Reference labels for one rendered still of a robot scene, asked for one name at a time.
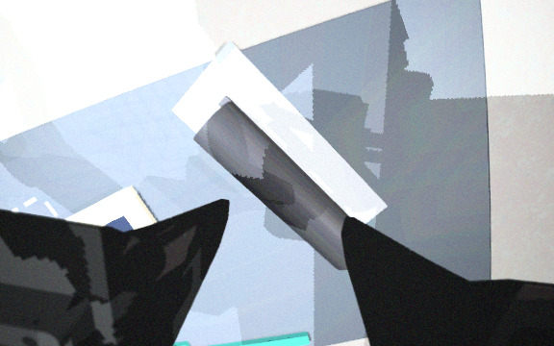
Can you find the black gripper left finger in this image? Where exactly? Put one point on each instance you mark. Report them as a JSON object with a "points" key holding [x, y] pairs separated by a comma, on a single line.
{"points": [[141, 283]]}

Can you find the teal flat bar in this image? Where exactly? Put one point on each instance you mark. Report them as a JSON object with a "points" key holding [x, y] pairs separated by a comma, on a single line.
{"points": [[277, 340]]}

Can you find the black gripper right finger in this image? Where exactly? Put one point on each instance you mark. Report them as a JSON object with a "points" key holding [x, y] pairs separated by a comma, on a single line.
{"points": [[407, 300]]}

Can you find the white dashed outline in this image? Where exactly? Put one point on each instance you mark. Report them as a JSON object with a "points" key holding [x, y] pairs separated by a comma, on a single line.
{"points": [[34, 200]]}

